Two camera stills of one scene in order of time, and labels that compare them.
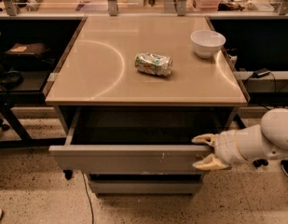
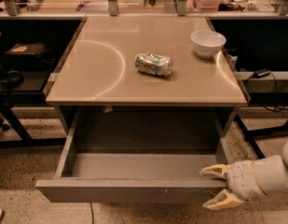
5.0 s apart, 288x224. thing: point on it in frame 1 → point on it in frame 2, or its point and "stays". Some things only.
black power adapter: x=261 y=72 stays
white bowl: x=207 y=43 stays
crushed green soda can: x=152 y=63 stays
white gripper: x=229 y=148 → x=240 y=178
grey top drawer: x=138 y=139 → x=132 y=176
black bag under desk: x=28 y=56 stays
